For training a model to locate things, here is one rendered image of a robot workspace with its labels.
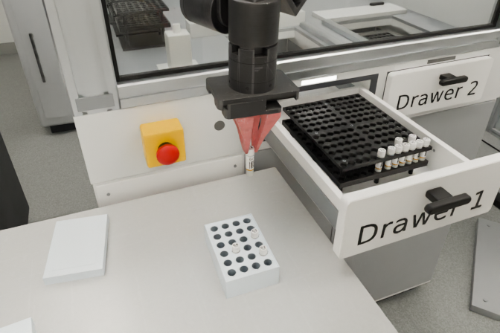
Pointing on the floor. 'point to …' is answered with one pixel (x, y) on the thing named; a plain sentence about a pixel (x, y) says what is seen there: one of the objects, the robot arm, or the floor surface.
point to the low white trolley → (190, 270)
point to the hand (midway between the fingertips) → (250, 146)
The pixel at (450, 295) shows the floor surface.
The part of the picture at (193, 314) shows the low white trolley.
